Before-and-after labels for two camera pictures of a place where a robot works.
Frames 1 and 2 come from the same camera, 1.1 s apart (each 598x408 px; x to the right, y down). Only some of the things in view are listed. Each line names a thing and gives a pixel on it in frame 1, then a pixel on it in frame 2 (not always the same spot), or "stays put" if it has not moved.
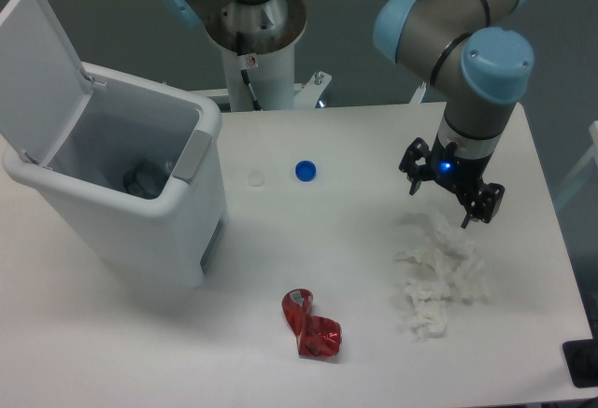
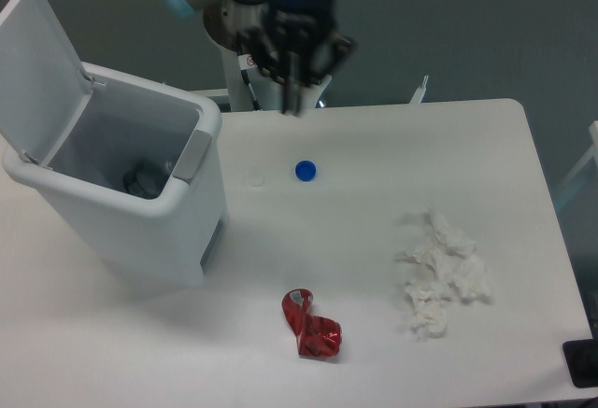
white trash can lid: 43,85 stays put
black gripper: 461,177 to 302,12
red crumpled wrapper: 318,337 stays put
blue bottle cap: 306,171 stays put
